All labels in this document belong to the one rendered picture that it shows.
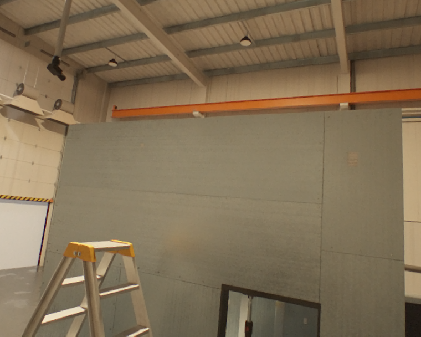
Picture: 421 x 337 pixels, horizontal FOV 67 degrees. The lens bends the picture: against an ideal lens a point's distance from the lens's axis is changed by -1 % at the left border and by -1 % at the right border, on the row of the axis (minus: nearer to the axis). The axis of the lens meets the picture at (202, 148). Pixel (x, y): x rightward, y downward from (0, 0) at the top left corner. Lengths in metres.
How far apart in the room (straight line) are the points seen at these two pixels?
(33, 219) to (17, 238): 0.82
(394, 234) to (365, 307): 0.40
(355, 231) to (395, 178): 0.35
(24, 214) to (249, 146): 11.39
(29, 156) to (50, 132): 1.23
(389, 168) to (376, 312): 0.74
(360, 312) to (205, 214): 1.01
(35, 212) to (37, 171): 1.51
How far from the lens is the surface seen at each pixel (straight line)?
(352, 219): 1.94
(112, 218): 2.61
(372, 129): 2.01
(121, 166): 2.61
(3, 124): 12.15
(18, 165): 12.40
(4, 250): 12.81
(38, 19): 12.31
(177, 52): 11.11
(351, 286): 1.97
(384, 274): 1.96
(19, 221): 12.90
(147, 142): 2.50
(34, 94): 11.87
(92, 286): 1.80
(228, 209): 2.10
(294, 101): 10.80
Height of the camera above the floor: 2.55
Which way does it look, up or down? 11 degrees up
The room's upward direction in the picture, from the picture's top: 6 degrees clockwise
